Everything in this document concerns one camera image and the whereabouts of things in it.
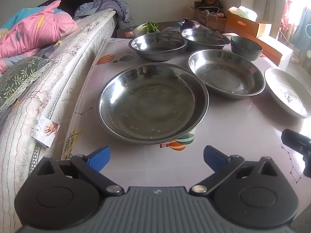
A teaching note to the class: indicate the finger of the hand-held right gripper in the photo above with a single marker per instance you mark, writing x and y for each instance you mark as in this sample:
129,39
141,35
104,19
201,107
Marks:
297,144

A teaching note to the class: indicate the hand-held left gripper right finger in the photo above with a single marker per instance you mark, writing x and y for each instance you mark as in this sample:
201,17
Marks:
213,159

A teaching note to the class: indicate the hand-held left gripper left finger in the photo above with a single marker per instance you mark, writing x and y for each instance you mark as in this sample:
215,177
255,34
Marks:
99,159

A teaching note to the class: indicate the large stainless steel plate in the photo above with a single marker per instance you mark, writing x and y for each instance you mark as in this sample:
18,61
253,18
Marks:
150,102

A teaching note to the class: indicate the dark green ceramic bowl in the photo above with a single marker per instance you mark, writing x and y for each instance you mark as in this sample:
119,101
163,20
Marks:
245,49

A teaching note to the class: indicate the stainless steel bowl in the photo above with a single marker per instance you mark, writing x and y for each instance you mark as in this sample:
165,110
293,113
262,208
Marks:
204,38
158,46

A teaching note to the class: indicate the white ceramic plate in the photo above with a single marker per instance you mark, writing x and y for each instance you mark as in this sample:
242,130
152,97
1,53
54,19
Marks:
284,92

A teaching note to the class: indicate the white printed booklet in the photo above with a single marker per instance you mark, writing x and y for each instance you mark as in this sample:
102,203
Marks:
46,131

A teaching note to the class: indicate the medium stainless steel plate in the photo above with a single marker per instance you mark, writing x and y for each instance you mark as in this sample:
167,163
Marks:
223,75

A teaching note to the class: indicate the long brown white-topped box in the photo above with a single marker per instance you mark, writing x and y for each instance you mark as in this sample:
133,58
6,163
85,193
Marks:
272,48

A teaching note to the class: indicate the green floral lace pillow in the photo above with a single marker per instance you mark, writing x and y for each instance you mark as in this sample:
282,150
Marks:
17,82

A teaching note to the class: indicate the blue circle-print hanging cloth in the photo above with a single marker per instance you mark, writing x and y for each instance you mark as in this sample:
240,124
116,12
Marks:
302,29

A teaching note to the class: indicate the white quilted mattress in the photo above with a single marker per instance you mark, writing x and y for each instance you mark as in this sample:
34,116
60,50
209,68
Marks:
80,43

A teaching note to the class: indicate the open brown cardboard box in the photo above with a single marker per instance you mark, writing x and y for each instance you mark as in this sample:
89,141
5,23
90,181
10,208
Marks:
243,28

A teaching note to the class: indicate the pink hanging cloth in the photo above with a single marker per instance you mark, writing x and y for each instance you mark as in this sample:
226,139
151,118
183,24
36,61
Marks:
288,12

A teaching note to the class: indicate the red onion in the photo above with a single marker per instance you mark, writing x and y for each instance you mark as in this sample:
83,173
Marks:
188,25

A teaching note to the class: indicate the open white cardboard carton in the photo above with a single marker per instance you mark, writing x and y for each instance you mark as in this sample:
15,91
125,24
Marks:
211,23

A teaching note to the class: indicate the pink patterned quilt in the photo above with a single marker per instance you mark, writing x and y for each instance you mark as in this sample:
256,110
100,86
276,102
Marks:
31,36

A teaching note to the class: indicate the pale green plastic bag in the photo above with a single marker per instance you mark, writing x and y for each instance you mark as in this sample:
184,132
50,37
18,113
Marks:
245,13

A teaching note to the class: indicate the napa cabbage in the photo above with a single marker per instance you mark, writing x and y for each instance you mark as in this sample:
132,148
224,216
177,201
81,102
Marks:
151,26

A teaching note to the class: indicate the grey blue clothes pile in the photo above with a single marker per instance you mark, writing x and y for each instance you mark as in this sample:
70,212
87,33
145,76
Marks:
104,4

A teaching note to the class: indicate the dark printed paper bag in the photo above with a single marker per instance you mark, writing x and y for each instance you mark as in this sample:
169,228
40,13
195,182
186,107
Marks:
212,1

